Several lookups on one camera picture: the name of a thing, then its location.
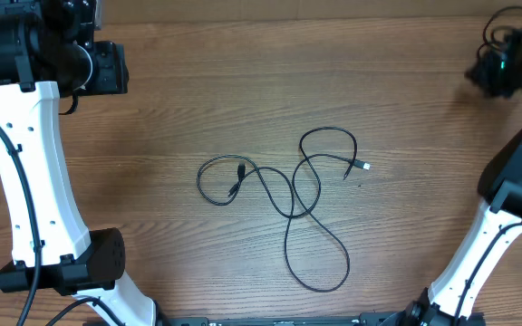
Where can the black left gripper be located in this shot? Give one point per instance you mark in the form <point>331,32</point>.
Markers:
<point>114,71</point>

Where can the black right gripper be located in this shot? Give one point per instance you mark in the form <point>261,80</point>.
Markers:
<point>480,75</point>

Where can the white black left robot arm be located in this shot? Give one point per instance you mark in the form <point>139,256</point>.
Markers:
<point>48,52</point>

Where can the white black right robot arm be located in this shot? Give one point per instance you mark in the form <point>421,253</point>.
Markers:
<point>449,300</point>

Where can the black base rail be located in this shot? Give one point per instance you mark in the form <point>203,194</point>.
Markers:
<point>363,319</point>

